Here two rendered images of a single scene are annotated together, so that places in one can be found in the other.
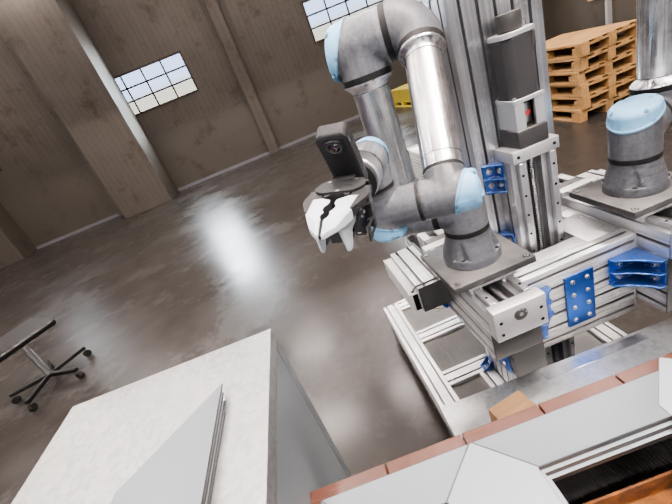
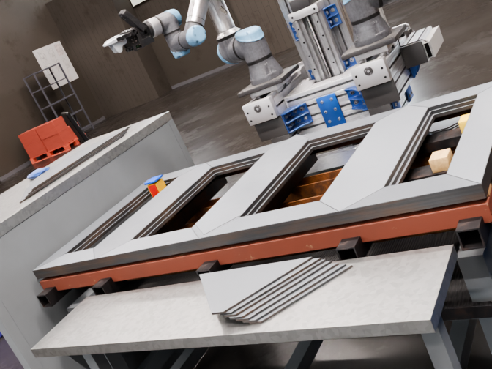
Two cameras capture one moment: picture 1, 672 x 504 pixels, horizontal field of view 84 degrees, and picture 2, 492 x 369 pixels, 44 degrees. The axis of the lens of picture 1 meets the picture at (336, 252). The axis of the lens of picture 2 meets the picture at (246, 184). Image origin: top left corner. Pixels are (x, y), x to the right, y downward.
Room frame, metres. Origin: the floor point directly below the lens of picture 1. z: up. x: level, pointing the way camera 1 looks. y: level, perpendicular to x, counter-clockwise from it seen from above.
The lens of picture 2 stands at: (-1.47, -1.61, 1.40)
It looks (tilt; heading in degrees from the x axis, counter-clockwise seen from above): 16 degrees down; 34
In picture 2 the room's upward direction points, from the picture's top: 25 degrees counter-clockwise
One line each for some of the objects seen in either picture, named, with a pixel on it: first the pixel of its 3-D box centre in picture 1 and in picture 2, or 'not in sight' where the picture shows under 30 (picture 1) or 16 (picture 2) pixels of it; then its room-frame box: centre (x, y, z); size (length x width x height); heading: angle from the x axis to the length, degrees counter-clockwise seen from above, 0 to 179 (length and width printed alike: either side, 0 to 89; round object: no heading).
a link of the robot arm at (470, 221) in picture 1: (457, 201); (251, 43); (0.87, -0.34, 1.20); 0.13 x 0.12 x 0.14; 66
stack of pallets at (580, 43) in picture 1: (573, 74); not in sight; (4.80, -3.69, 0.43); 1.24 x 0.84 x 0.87; 2
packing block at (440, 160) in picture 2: not in sight; (441, 160); (0.07, -1.17, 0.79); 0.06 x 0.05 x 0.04; 179
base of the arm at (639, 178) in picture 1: (634, 169); (369, 28); (0.89, -0.84, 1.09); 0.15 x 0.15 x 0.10
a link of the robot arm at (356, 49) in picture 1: (386, 137); (215, 4); (0.93, -0.22, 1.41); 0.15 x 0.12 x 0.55; 66
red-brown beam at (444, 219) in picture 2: not in sight; (217, 249); (-0.20, -0.54, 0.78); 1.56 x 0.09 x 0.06; 89
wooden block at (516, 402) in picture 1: (513, 413); not in sight; (0.63, -0.26, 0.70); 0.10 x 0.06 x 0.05; 101
